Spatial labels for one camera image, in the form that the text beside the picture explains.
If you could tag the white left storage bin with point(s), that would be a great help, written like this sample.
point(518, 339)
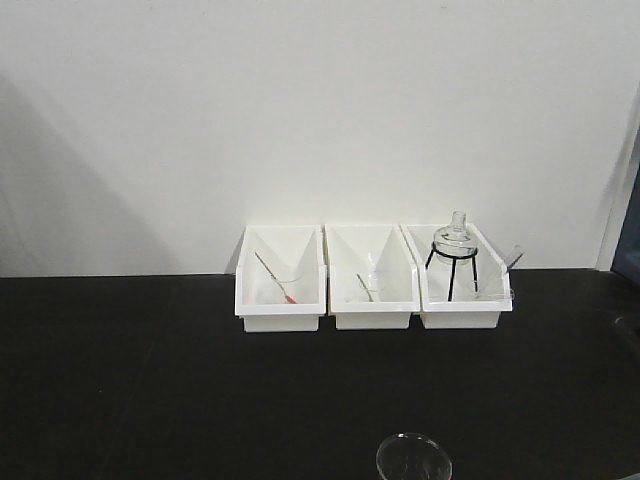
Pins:
point(281, 279)

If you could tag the white storage bin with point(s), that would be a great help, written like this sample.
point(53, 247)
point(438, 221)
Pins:
point(467, 294)
point(281, 279)
point(379, 253)

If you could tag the green tipped glass rod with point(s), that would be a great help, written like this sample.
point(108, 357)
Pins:
point(365, 288)

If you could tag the white middle storage bin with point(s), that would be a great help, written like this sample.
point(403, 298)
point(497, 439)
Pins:
point(379, 253)

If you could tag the red tipped glass thermometer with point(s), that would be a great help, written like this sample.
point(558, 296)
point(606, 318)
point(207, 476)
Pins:
point(287, 297)

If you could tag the white right storage bin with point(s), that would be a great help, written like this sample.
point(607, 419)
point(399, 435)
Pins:
point(467, 294)

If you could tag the clear glass tube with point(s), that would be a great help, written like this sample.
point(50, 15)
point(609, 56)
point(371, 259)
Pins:
point(510, 262)

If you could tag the small clear glass beaker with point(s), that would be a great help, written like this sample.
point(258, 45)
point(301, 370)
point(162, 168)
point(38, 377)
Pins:
point(412, 456)

